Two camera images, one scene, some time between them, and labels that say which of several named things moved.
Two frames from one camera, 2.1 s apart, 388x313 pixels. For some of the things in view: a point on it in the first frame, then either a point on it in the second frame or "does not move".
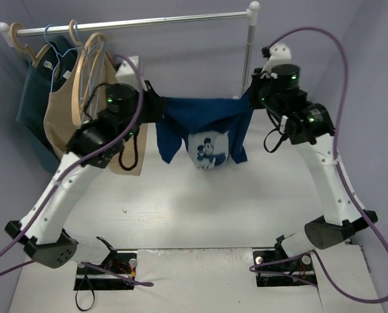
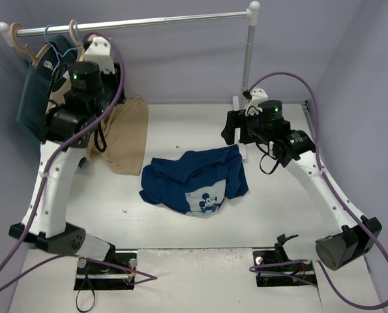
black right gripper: (254, 90) to (232, 123)
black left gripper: (154, 106) to (116, 90)
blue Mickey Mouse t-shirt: (212, 129) to (197, 182)
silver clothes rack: (253, 8) does not move
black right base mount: (302, 267) does not move
